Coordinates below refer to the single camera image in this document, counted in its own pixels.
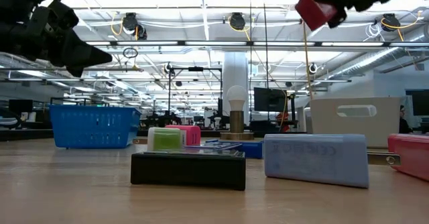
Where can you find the coral red wall charger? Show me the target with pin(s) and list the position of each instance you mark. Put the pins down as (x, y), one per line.
(414, 157)

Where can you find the blue digital clock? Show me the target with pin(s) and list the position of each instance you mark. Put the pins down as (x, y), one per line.
(251, 149)

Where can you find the pink wall charger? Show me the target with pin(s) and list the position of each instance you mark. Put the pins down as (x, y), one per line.
(192, 135)

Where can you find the lavender blue wall charger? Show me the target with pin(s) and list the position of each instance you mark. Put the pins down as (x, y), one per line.
(315, 160)

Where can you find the black digital clock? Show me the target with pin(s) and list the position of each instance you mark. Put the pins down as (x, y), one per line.
(187, 170)

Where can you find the black metal stand frame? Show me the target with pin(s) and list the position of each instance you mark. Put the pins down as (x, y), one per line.
(196, 69)

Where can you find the light bulb on wooden base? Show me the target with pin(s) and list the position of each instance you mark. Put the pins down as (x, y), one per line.
(237, 116)

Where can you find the green white wall charger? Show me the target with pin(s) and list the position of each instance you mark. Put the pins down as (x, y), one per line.
(166, 139)

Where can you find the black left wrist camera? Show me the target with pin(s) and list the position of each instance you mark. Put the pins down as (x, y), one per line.
(63, 14)

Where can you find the blue slotted plastic basket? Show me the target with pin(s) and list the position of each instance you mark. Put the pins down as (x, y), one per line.
(94, 126)

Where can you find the black computer monitor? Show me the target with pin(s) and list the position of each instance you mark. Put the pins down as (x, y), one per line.
(420, 102)
(269, 99)
(20, 106)

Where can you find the white plastic bin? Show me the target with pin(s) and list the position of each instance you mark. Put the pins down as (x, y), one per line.
(355, 130)

